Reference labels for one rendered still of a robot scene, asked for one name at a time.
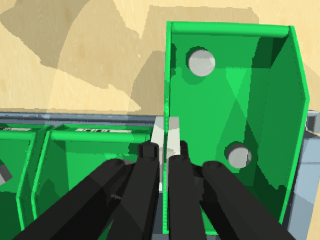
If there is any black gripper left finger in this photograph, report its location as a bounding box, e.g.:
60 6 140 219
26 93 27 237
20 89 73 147
12 116 164 240

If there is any green bin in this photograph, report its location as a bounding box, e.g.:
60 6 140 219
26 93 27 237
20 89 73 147
162 21 310 234
0 123 53 240
31 124 153 220

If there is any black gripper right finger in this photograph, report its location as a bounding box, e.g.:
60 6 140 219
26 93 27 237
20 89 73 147
166 117 296 240

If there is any grey disc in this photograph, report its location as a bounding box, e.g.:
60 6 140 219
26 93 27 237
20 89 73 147
188 49 215 77
226 144 252 168

